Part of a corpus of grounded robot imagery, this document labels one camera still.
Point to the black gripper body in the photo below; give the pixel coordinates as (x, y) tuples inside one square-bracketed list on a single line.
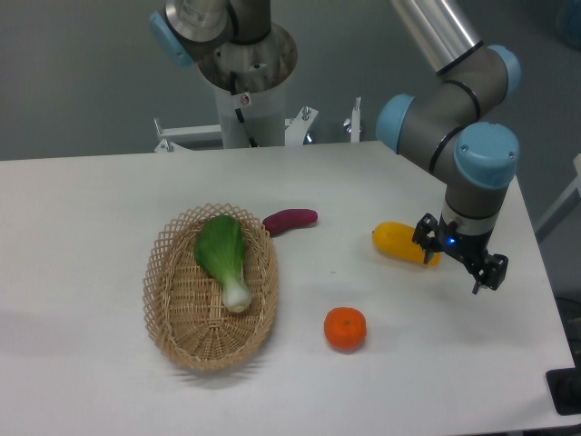
[(465, 240)]

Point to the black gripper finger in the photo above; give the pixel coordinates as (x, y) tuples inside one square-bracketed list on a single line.
[(425, 236), (490, 272)]

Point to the purple sweet potato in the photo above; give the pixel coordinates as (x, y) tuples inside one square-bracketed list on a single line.
[(289, 219)]

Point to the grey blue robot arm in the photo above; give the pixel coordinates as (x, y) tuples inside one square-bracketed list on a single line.
[(442, 134)]

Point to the yellow mango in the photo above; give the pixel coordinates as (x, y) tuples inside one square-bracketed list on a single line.
[(395, 240)]

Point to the orange mandarin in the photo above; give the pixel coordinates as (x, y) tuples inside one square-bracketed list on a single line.
[(345, 328)]

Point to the black device at table edge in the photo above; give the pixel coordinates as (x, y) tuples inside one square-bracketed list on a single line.
[(564, 387)]

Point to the green bok choy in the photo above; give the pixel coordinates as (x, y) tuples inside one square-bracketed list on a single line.
[(220, 251)]

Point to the woven wicker basket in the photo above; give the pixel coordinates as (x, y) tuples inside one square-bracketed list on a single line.
[(183, 309)]

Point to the white frame at right edge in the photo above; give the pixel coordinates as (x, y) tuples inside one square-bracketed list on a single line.
[(561, 207)]

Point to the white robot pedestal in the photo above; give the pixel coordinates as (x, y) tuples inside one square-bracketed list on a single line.
[(250, 81)]

